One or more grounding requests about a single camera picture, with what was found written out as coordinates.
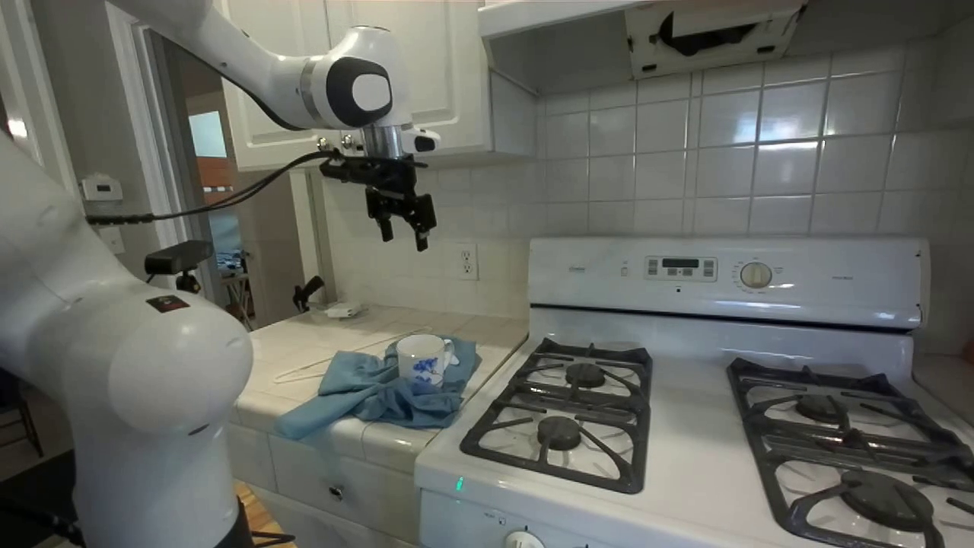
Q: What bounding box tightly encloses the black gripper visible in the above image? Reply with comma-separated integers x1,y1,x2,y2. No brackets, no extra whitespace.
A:
358,153,441,255

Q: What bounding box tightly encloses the blue cloth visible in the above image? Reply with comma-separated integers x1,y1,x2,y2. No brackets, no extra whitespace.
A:
275,333,484,443

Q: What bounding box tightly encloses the black clamp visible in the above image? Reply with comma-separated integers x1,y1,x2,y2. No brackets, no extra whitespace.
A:
289,274,329,312

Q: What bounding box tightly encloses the white upper cabinet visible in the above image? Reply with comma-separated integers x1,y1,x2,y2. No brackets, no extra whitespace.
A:
217,0,540,174

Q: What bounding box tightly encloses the black burner grate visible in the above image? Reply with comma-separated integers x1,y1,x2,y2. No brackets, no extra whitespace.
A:
457,333,654,498
725,355,974,548

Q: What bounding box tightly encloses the white gas stove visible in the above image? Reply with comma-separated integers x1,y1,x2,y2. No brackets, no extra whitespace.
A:
410,234,974,548

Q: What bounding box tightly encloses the white range hood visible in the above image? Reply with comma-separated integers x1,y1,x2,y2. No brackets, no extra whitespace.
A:
474,0,974,100

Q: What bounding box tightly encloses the white wall outlet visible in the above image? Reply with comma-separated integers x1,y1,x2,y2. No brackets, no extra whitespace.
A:
451,239,481,285

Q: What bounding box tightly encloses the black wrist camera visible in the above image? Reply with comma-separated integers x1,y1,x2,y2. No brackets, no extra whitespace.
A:
315,153,371,185

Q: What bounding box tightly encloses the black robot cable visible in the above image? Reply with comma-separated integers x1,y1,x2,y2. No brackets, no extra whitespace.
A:
84,148,342,228

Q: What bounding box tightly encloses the black camera on stand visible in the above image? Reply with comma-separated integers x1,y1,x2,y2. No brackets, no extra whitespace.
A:
144,236,214,299

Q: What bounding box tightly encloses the white wall thermostat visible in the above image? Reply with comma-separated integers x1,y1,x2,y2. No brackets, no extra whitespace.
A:
78,171,126,202

